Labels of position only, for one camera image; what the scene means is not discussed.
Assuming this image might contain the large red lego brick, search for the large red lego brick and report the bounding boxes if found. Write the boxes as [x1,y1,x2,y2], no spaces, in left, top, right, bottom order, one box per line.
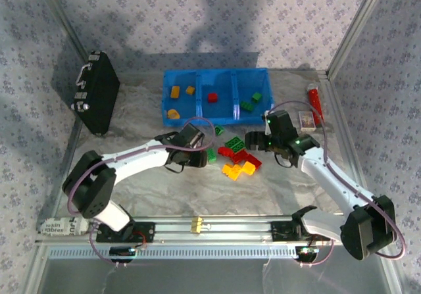
[232,149,251,165]
[245,155,263,170]

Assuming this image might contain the long yellow lego brick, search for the long yellow lego brick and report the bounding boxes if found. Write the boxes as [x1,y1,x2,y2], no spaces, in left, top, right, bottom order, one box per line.
[222,163,243,181]

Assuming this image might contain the small card box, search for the small card box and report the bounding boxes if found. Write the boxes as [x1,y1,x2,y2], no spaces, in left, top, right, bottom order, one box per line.
[298,110,318,132]

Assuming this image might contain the blue three-compartment bin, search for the blue three-compartment bin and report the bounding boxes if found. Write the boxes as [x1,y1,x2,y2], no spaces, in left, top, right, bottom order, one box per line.
[160,67,274,128]

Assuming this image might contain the red glitter tube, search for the red glitter tube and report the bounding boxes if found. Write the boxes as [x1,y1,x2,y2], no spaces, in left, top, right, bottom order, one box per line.
[305,83,325,128]

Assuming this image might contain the black carry case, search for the black carry case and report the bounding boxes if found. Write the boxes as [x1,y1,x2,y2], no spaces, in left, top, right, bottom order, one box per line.
[71,50,120,135]

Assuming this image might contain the left controller board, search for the left controller board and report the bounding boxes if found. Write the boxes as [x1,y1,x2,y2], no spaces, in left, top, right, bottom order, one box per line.
[109,246,136,262]

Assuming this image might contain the controller board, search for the controller board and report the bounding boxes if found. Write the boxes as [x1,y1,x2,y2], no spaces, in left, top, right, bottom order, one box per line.
[295,246,320,262]
[109,246,136,262]

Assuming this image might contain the right controller board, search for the right controller board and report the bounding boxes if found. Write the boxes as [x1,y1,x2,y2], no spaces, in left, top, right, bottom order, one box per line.
[295,246,320,262]

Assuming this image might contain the floral patterned backdrop cloth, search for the floral patterned backdrop cloth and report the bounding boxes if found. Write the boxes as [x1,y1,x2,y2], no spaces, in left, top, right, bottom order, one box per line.
[0,0,421,294]

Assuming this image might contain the white label sticker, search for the white label sticker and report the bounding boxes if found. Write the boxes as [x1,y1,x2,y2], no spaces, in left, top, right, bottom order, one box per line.
[39,217,89,235]

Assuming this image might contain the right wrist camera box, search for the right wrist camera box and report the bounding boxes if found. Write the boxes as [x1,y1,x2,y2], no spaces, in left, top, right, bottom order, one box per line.
[261,110,274,136]

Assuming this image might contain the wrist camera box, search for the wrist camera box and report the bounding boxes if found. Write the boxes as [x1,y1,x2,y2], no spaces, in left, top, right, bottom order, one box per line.
[177,122,205,151]
[261,110,274,136]

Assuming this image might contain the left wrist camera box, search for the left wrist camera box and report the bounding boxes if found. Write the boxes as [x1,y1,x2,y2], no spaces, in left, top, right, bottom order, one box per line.
[177,122,205,151]

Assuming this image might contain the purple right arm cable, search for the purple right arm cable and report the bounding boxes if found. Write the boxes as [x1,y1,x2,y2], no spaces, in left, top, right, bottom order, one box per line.
[271,100,407,267]

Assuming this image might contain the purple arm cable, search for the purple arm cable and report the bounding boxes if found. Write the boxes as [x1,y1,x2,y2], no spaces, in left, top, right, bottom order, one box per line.
[271,100,407,267]
[67,116,217,266]

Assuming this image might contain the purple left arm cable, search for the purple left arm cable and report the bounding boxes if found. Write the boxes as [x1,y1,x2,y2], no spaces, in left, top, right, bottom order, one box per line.
[67,116,217,266]

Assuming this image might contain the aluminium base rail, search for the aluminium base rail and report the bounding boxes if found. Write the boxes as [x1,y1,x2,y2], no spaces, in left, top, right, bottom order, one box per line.
[34,215,394,246]

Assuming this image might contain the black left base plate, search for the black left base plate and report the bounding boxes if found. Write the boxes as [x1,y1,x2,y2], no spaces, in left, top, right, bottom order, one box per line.
[96,222,156,243]

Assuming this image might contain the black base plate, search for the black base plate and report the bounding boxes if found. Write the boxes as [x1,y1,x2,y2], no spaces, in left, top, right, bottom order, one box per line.
[271,221,331,242]
[96,222,156,243]

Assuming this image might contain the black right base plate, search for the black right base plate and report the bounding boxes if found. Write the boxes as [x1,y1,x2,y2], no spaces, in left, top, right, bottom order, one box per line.
[271,221,331,242]

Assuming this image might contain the grey slotted cable duct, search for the grey slotted cable duct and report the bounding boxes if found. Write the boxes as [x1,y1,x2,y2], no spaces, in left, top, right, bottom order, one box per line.
[49,243,318,259]

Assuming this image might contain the aluminium upright frame post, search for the aluminium upright frame post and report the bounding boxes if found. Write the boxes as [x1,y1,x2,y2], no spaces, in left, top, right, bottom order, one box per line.
[327,0,392,80]
[32,0,96,64]

